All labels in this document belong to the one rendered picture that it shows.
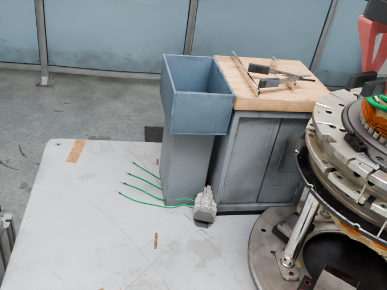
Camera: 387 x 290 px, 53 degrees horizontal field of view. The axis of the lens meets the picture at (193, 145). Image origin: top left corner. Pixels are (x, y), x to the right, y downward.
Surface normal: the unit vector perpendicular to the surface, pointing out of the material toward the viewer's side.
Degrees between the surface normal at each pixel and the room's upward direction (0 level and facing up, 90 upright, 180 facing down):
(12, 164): 0
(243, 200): 90
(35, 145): 0
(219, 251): 0
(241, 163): 90
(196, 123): 90
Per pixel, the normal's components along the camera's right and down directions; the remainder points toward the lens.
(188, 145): 0.18, 0.58
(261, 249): 0.14, -0.82
